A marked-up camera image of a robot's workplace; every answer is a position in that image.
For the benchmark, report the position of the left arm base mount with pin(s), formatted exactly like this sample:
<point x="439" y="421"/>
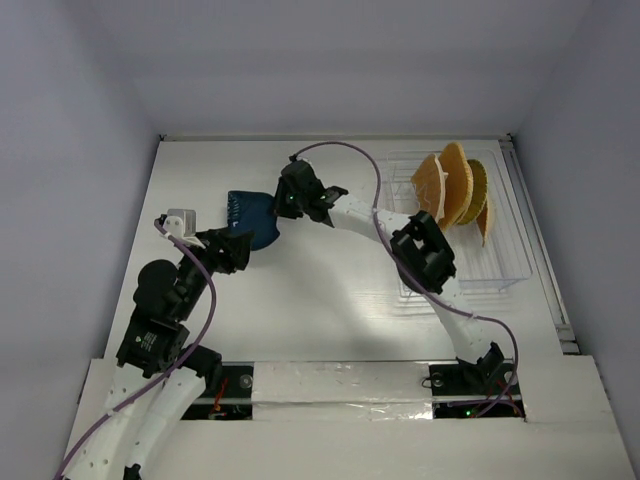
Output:
<point x="229" y="400"/>

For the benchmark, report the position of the white foam front board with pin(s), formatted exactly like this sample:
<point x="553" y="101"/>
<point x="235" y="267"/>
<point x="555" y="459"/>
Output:
<point x="363" y="420"/>

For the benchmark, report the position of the triangular woven orange plate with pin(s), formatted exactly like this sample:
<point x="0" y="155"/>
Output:
<point x="429" y="186"/>

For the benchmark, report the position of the small orange woven plate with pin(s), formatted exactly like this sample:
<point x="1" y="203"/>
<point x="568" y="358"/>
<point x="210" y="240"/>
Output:
<point x="485" y="220"/>

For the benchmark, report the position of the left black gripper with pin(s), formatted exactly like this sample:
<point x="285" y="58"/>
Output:
<point x="230" y="249"/>

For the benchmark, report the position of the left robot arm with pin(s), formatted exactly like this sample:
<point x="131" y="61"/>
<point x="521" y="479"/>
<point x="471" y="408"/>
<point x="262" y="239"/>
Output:
<point x="159" y="372"/>

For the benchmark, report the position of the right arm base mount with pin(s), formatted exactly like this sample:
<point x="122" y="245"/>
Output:
<point x="453" y="397"/>

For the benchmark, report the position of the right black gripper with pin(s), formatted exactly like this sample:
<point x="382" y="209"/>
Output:
<point x="288" y="195"/>

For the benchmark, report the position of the yellow round woven plate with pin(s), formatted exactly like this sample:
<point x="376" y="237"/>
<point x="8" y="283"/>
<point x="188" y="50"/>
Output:
<point x="479" y="193"/>

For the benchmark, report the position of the dark blue plate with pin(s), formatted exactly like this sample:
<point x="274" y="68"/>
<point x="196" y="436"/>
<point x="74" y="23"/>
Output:
<point x="253" y="211"/>

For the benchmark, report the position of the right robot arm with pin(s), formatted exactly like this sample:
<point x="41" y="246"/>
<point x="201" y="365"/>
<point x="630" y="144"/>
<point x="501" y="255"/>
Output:
<point x="421" y="253"/>

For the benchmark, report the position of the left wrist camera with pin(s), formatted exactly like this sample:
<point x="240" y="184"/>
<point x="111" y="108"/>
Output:
<point x="180" y="223"/>

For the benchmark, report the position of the white wire dish rack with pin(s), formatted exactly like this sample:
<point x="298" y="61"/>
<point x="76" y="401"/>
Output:
<point x="484" y="264"/>

